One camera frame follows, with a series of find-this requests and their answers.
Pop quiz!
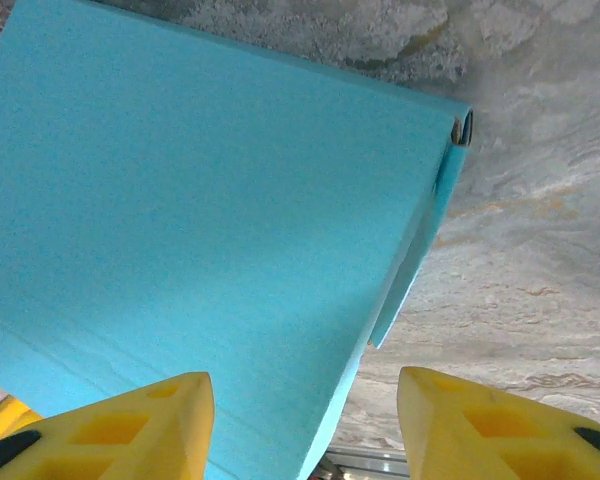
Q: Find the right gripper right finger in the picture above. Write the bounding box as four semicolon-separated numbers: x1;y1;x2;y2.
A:
397;366;600;480

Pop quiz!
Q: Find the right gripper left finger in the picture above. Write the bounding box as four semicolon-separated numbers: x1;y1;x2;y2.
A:
0;371;215;480

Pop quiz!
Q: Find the blue paper box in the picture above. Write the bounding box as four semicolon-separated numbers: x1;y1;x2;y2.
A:
0;0;476;480

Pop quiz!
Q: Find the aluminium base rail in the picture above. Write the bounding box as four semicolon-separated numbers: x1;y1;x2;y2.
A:
322;446;412;479

